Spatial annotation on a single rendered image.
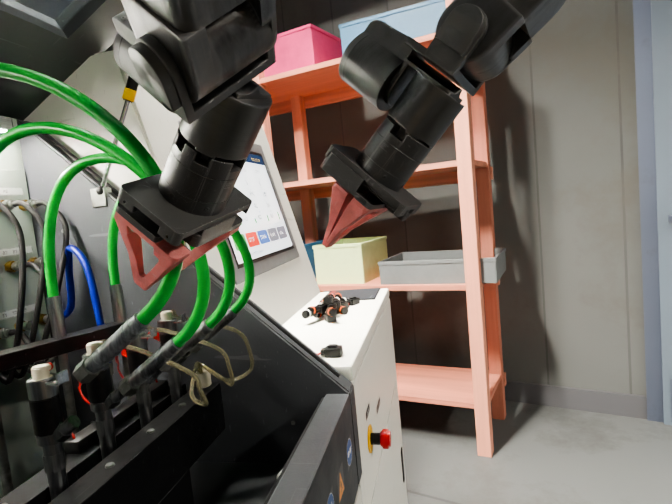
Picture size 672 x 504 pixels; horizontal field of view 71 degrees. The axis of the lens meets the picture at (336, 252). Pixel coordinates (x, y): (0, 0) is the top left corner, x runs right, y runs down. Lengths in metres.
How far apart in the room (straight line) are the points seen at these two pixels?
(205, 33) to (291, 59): 2.43
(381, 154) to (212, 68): 0.22
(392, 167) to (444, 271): 1.86
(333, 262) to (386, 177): 2.09
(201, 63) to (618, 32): 2.69
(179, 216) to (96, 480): 0.33
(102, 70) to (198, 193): 0.60
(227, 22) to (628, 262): 2.65
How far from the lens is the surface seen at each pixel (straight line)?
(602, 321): 2.91
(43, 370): 0.59
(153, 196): 0.41
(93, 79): 0.98
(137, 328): 0.50
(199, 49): 0.29
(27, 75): 0.56
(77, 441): 0.69
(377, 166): 0.48
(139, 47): 0.31
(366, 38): 0.52
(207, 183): 0.39
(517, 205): 2.87
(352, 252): 2.50
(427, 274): 2.34
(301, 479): 0.59
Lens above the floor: 1.25
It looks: 6 degrees down
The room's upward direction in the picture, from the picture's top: 6 degrees counter-clockwise
